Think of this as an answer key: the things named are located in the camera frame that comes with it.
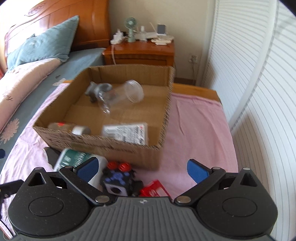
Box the clear plastic jar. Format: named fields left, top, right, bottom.
left=99, top=80, right=144, bottom=114

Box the wall power socket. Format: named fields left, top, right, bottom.
left=189, top=54, right=198, bottom=64

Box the blue bed sheet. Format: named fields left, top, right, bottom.
left=1, top=48, right=105, bottom=168

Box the green medical cotton swab box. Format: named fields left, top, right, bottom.
left=54, top=148, right=108, bottom=191

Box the green desk fan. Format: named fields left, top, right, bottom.
left=125, top=17, right=137, bottom=43

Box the small white monitor device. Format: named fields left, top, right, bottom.
left=157, top=24, right=167, bottom=37

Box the white louvered closet door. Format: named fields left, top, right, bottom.
left=202, top=1, right=295, bottom=240

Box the wooden headboard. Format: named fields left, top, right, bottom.
left=4, top=1, right=111, bottom=57

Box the white wifi router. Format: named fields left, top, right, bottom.
left=135, top=29, right=157, bottom=40

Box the white power strip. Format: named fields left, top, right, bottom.
left=110, top=29, right=125, bottom=45

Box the black blue toy robot cube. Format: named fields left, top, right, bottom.
left=100, top=161, right=144, bottom=197

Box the clear spray bottle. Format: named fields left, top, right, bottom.
left=139, top=26, right=147, bottom=42

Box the blue pillow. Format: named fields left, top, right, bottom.
left=7, top=15, right=80, bottom=69

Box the grey rubber animal toy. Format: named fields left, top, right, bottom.
left=85, top=81, right=112, bottom=103

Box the wooden nightstand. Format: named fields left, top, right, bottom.
left=103, top=41, right=175, bottom=66

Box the red toy fire truck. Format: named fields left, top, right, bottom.
left=139, top=180, right=171, bottom=198

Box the black device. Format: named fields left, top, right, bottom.
left=44, top=147, right=61, bottom=167

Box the white remote control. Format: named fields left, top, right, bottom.
left=151, top=35, right=174, bottom=46

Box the pink table cloth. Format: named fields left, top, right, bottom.
left=0, top=83, right=239, bottom=239

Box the brown cardboard box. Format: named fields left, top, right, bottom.
left=33, top=64, right=175, bottom=171

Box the white labelled plastic case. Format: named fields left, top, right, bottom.
left=101, top=123, right=149, bottom=146

